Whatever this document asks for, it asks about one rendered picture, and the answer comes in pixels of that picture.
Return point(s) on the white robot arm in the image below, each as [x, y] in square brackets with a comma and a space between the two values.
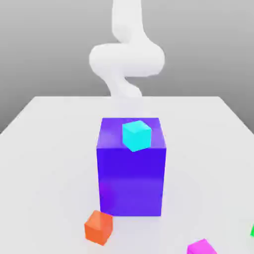
[127, 57]

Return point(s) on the small cyan cube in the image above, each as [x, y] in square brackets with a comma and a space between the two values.
[137, 136]

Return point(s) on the small orange cube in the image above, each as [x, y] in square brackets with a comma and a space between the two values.
[98, 228]

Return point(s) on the small magenta cube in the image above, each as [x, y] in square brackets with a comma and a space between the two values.
[200, 248]

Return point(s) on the small green cube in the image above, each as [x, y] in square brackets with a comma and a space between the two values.
[252, 231]

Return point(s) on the large purple box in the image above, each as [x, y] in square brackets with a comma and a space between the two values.
[131, 178]

